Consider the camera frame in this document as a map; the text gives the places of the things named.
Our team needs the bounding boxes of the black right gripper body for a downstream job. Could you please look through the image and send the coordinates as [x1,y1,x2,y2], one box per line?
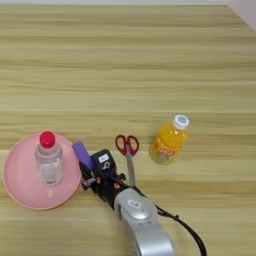
[90,169,135,210]

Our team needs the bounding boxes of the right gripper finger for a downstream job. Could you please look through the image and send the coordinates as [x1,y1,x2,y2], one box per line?
[78,161,98,192]

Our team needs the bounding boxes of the purple rectangular block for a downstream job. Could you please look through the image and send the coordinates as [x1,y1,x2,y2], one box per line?
[71,140,96,175]

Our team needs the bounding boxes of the red handled scissors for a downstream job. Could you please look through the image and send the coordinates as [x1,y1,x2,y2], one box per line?
[115,134,140,188]

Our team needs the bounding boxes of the black box with white label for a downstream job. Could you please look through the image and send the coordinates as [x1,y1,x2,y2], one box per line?
[90,148,117,175]

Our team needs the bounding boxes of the clear bottle with red cap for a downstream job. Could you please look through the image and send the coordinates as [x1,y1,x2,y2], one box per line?
[34,130,64,187]

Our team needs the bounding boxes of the pink round plate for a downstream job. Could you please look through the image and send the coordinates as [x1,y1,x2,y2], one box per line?
[2,131,83,211]

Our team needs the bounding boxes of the orange juice bottle white cap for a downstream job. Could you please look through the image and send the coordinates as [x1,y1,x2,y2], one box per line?
[148,114,190,166]

